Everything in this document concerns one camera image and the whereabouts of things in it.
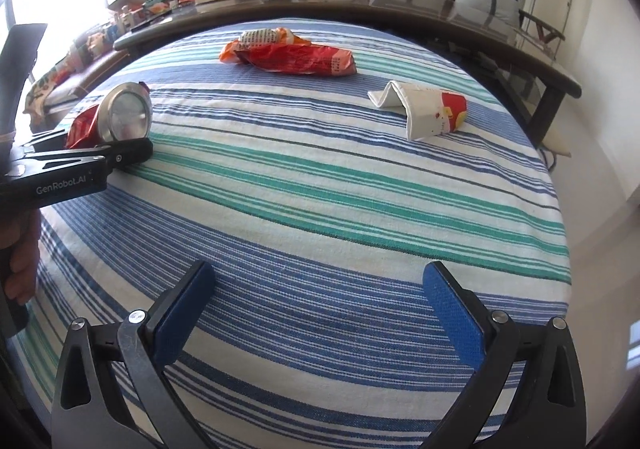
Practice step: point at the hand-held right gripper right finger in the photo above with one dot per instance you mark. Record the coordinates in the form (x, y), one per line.
(455, 314)

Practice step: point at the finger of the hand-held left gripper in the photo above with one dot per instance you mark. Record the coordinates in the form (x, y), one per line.
(47, 140)
(125, 152)

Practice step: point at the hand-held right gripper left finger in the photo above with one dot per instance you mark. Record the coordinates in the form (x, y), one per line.
(182, 309)

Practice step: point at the crushed red drink can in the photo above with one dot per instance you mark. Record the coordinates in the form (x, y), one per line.
(125, 114)

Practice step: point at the person's left hand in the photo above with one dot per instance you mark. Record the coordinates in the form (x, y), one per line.
(22, 259)

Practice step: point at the low brown cabinet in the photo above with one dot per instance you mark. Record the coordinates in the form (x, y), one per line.
(75, 84)

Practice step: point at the blue green striped tablecloth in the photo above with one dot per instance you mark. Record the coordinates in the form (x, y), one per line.
(325, 204)

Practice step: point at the white orange patterned wrapper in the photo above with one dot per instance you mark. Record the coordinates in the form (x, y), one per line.
(257, 38)

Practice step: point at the red plastic wrapper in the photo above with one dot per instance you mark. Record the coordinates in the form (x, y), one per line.
(305, 60)

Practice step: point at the flattened white red paper cup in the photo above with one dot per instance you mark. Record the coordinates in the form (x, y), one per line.
(425, 109)

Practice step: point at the long dark glossy table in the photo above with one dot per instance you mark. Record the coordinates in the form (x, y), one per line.
(350, 4)

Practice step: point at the wooden chair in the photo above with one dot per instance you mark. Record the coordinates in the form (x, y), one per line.
(542, 31)

